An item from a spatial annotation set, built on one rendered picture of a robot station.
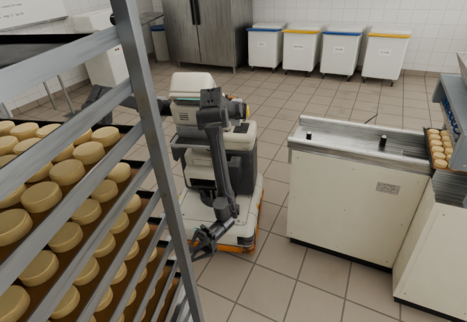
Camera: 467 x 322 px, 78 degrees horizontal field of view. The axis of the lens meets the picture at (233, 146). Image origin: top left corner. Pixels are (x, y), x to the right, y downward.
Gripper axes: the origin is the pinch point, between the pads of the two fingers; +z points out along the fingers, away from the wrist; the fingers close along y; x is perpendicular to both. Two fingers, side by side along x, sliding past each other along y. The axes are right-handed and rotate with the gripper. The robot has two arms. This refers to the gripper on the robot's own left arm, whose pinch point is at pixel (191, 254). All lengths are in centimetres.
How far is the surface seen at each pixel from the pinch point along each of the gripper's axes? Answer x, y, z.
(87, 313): 19, 40, 31
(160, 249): 3.7, 19.3, 10.9
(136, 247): 7.2, 30.5, 17.3
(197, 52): -352, -82, -322
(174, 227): 6.6, 26.4, 6.5
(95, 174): 12, 57, 20
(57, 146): 14, 66, 23
